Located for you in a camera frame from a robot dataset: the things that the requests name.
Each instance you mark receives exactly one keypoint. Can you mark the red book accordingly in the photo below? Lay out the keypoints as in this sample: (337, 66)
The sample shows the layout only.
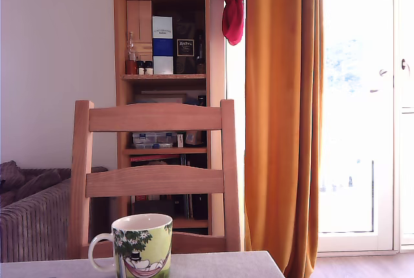
(152, 157)

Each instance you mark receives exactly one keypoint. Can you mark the small dark-lidded jar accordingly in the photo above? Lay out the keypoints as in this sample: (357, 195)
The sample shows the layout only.
(148, 68)
(140, 68)

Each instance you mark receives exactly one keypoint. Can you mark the orange curtain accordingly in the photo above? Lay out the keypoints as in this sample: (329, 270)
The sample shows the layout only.
(281, 97)

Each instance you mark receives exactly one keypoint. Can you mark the clear plastic storage box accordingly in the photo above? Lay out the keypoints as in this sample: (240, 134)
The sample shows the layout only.
(152, 137)

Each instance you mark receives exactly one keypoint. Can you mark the red knotted cloth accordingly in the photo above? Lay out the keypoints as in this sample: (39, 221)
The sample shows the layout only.
(233, 22)

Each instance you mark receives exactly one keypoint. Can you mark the black whisky box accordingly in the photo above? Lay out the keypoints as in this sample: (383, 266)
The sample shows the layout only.
(185, 48)

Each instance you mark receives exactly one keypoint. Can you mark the dark glass bottle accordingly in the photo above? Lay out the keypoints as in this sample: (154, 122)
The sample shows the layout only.
(200, 55)

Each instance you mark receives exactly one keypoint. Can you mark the wooden chair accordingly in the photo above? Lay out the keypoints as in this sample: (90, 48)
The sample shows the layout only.
(155, 117)

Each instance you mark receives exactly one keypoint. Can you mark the pale wooden box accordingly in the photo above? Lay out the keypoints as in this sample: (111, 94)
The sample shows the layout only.
(139, 22)

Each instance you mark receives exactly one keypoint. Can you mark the brown sofa cushion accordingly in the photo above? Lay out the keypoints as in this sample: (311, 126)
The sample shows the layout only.
(9, 174)
(39, 182)

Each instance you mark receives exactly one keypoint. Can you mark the small white box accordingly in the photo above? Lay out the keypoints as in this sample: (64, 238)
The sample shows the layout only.
(180, 140)

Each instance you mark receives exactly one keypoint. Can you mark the white and blue box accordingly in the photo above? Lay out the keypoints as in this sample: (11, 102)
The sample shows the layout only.
(162, 45)

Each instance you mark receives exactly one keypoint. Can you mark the clear glass bottle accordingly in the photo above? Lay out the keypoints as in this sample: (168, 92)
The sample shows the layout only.
(130, 58)

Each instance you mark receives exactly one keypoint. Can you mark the dark square box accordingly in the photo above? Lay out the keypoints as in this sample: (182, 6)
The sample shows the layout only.
(193, 138)

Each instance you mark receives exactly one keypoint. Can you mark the green cartoon print mug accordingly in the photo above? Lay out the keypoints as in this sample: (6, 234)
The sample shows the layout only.
(145, 252)

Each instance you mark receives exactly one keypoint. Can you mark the white balcony door frame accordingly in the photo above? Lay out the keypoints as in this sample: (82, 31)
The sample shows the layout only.
(397, 161)

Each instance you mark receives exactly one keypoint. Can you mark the grey ribbed sofa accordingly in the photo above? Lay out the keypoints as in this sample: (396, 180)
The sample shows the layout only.
(35, 223)

